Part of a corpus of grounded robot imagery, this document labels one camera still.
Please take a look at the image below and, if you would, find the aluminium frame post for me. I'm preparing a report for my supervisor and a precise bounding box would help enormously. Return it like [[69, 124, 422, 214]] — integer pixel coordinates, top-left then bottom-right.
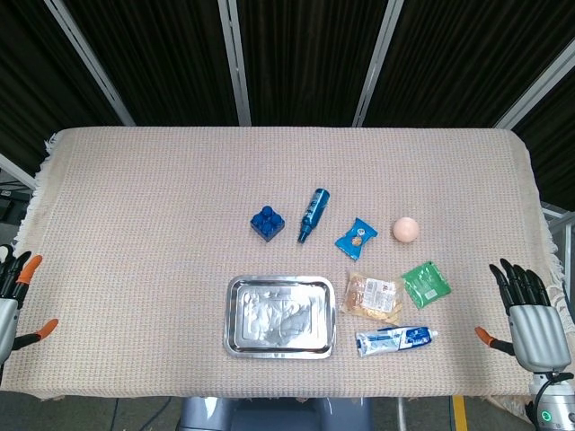
[[351, 0, 405, 128], [43, 0, 137, 128], [492, 48, 575, 131], [217, 0, 252, 128]]

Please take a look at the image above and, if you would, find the metal tray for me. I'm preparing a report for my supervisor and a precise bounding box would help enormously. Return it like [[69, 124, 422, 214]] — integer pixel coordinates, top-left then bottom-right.
[[223, 275, 338, 359]]

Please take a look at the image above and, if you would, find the green sachet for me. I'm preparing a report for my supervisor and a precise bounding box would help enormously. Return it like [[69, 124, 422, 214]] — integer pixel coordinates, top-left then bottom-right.
[[400, 260, 452, 311]]

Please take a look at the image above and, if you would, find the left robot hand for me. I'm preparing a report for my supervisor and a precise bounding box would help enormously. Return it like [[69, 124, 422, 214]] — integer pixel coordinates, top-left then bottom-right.
[[0, 244, 60, 370]]

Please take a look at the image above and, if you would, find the peach ball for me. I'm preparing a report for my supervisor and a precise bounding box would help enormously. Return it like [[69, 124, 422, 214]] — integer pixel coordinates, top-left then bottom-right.
[[392, 216, 420, 244]]

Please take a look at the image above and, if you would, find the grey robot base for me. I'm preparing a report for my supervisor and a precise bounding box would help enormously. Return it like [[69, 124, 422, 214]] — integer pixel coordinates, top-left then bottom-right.
[[178, 397, 375, 431]]

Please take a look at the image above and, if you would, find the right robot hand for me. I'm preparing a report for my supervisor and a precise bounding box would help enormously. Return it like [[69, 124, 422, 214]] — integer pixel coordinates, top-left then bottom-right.
[[474, 258, 573, 374]]

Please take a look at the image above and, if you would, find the blue spray bottle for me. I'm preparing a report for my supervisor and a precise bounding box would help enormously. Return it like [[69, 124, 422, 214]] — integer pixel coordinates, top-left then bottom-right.
[[296, 188, 332, 245]]

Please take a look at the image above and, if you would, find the blue snack packet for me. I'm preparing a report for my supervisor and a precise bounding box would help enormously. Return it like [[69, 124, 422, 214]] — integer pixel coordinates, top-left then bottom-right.
[[333, 217, 379, 262]]

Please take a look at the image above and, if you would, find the beige woven tablecloth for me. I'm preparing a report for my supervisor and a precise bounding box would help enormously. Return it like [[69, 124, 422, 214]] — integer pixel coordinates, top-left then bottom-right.
[[12, 126, 575, 424]]

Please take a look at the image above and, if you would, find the clear packaged food bag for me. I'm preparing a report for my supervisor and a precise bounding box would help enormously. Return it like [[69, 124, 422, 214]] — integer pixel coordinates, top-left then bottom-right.
[[340, 270, 404, 325]]

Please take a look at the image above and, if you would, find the white blue toothpaste tube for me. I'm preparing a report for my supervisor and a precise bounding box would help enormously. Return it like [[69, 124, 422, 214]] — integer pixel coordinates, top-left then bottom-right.
[[355, 325, 439, 358]]

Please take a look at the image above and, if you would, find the blue toy building block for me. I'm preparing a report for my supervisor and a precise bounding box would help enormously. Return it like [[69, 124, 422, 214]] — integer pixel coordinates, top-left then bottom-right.
[[250, 205, 288, 244]]

